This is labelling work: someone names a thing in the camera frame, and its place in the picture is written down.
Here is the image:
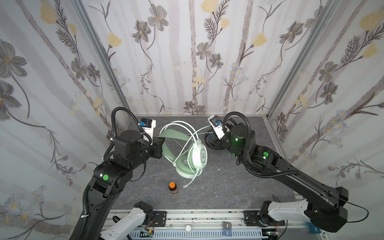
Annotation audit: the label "orange cap brown bottle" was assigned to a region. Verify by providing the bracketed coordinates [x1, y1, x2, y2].
[169, 182, 178, 194]

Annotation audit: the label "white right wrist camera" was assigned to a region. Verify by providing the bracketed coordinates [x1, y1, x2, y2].
[208, 115, 230, 140]

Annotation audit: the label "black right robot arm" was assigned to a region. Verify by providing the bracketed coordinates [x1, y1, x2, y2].
[208, 112, 351, 233]

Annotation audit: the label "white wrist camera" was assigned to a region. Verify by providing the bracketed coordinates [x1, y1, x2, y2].
[140, 118, 157, 138]
[208, 115, 230, 140]

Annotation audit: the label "mint green wired headphones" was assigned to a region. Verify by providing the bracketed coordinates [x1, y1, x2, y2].
[159, 121, 208, 188]

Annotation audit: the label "black wired headphones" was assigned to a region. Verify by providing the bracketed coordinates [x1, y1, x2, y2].
[204, 132, 225, 150]

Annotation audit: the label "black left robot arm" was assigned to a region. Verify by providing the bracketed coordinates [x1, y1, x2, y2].
[70, 107, 165, 240]

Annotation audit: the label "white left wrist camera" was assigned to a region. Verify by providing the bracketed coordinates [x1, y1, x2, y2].
[140, 118, 157, 138]

